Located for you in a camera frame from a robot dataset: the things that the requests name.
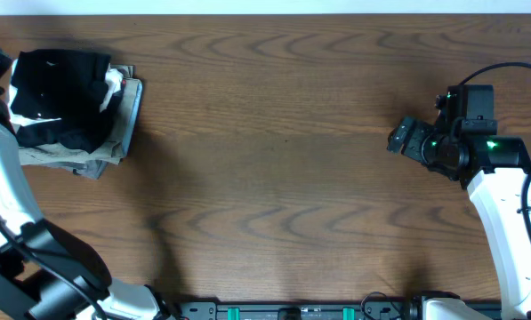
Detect black t-shirt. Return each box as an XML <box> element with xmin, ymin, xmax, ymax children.
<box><xmin>9</xmin><ymin>49</ymin><xmax>117</xmax><ymax>125</ymax></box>

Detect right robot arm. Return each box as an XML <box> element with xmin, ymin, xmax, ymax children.
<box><xmin>387</xmin><ymin>117</ymin><xmax>531</xmax><ymax>319</ymax></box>

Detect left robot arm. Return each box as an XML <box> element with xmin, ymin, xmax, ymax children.
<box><xmin>0</xmin><ymin>50</ymin><xmax>172</xmax><ymax>319</ymax></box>

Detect beige folded garment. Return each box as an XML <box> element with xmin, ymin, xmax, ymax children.
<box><xmin>20</xmin><ymin>78</ymin><xmax>142</xmax><ymax>165</ymax></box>

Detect black folded garment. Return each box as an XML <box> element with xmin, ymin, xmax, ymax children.
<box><xmin>16</xmin><ymin>91</ymin><xmax>123</xmax><ymax>153</ymax></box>

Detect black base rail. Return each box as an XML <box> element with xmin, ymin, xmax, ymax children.
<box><xmin>180</xmin><ymin>298</ymin><xmax>419</xmax><ymax>320</ymax></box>

